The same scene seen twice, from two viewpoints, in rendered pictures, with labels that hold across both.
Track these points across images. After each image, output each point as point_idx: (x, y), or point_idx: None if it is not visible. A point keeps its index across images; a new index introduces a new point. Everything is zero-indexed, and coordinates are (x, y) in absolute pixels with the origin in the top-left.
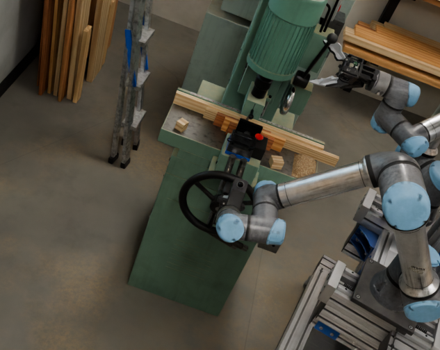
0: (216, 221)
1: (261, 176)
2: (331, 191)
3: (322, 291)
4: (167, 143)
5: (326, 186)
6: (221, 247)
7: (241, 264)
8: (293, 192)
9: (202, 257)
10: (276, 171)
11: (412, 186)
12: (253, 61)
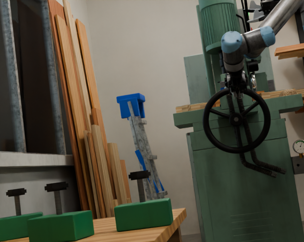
0: (251, 175)
1: (260, 110)
2: (287, 6)
3: None
4: (182, 123)
5: (282, 5)
6: (270, 201)
7: (296, 211)
8: (265, 23)
9: (261, 223)
10: (268, 98)
11: None
12: (210, 44)
